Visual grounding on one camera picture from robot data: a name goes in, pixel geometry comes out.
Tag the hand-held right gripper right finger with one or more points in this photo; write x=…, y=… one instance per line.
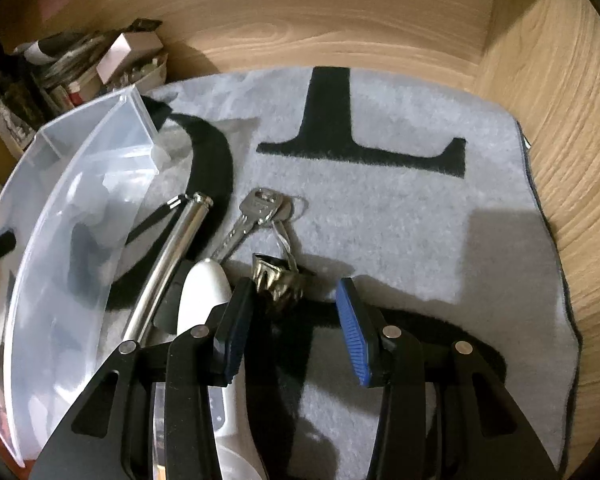
x=355, y=332

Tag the white bowl of beads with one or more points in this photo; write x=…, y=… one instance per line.
x=145, y=72

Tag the grey mat with black letters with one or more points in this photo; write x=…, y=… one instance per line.
x=380, y=210

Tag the clear plastic storage bin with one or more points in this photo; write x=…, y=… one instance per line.
x=55, y=260

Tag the stack of books and papers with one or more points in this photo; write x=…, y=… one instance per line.
x=65, y=60

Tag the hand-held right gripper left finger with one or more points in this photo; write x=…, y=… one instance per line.
x=230, y=335

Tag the white handheld massager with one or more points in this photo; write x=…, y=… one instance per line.
x=202, y=290

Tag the white card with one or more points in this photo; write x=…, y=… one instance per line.
x=115, y=57

